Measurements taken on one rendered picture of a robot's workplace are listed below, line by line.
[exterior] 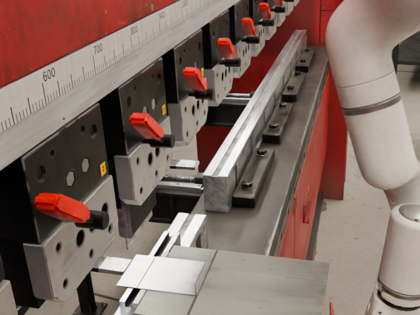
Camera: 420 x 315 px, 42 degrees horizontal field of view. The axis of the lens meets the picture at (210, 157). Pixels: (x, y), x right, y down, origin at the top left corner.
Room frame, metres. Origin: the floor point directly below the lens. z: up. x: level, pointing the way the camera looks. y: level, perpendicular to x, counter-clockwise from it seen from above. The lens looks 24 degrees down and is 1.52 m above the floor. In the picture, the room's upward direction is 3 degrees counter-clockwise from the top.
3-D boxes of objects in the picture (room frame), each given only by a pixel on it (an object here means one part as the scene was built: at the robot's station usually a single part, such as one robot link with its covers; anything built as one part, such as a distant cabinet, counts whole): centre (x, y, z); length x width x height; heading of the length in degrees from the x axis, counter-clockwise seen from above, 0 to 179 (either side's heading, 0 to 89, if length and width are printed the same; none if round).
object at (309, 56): (2.44, -0.46, 0.89); 0.30 x 0.05 x 0.03; 163
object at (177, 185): (1.41, 0.31, 0.81); 0.64 x 0.08 x 0.14; 73
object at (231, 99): (2.13, 0.09, 0.81); 0.64 x 0.08 x 0.14; 73
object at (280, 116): (1.67, -0.23, 0.89); 0.30 x 0.05 x 0.03; 163
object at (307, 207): (1.66, -0.33, 0.59); 0.15 x 0.02 x 0.07; 163
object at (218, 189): (1.93, -0.25, 0.92); 1.67 x 0.06 x 0.10; 163
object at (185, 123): (0.89, 0.06, 1.26); 0.15 x 0.09 x 0.17; 163
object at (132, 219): (0.72, 0.11, 1.13); 0.10 x 0.02 x 0.10; 163
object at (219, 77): (1.08, 0.00, 1.26); 0.15 x 0.09 x 0.17; 163
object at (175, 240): (0.75, 0.10, 0.99); 0.20 x 0.03 x 0.03; 163
